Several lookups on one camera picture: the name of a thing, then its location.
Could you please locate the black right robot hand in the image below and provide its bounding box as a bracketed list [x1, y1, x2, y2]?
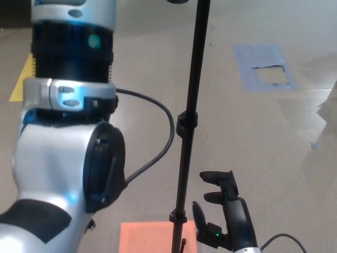
[192, 170, 258, 251]

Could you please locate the black telescopic phone stand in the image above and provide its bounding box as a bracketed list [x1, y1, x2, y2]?
[168, 0, 213, 253]

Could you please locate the orange rectangle floor marking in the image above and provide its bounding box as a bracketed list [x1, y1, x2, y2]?
[118, 221, 197, 253]

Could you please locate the yellow rectangle floor marking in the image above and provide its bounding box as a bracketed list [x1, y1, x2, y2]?
[9, 54, 34, 102]

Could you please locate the torn blue tape rectangle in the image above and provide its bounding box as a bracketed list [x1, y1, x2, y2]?
[233, 43, 299, 92]

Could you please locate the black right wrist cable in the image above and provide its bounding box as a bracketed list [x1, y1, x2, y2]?
[259, 233, 308, 253]

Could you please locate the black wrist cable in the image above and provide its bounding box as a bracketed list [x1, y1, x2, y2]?
[259, 233, 308, 253]
[115, 89, 176, 184]

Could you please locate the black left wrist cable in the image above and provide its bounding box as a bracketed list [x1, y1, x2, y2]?
[115, 89, 176, 184]

